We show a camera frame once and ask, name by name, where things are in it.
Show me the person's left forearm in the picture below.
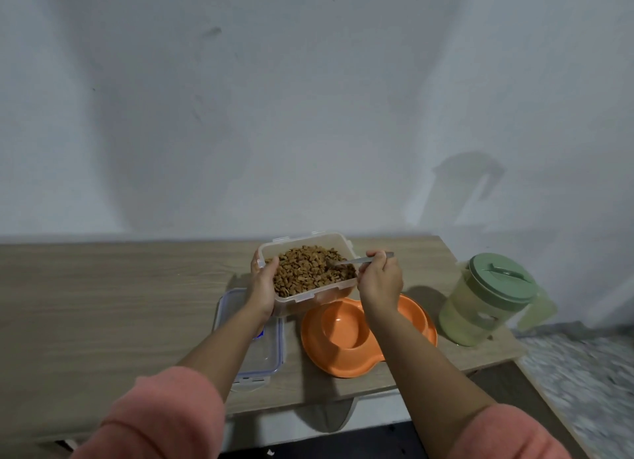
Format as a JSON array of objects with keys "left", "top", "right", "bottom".
[{"left": 74, "top": 298, "right": 271, "bottom": 459}]

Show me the clear container lid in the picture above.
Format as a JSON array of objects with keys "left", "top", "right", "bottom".
[{"left": 212, "top": 288, "right": 285, "bottom": 392}]

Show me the person's left hand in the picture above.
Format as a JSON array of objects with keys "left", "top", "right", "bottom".
[{"left": 246, "top": 250, "right": 280, "bottom": 322}]

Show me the green lidded plastic pitcher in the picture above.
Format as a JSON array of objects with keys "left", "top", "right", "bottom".
[{"left": 438, "top": 253, "right": 558, "bottom": 348}]

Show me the metal spoon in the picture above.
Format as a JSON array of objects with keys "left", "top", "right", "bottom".
[{"left": 327, "top": 252, "right": 395, "bottom": 267}]

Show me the person's right forearm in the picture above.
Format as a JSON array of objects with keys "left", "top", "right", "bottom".
[{"left": 363, "top": 305, "right": 573, "bottom": 459}]

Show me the wooden table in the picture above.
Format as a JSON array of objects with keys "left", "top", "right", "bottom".
[{"left": 0, "top": 235, "right": 528, "bottom": 447}]

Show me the brown dry pet food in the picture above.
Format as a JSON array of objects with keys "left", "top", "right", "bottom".
[{"left": 265, "top": 246, "right": 357, "bottom": 298}]

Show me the person's right hand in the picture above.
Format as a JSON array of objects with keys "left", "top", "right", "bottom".
[{"left": 357, "top": 250, "right": 404, "bottom": 317}]

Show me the clear plastic food container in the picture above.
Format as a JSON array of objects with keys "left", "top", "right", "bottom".
[{"left": 257, "top": 231, "right": 358, "bottom": 318}]

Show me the orange double pet bowl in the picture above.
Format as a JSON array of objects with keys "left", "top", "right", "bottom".
[{"left": 300, "top": 293, "right": 439, "bottom": 379}]

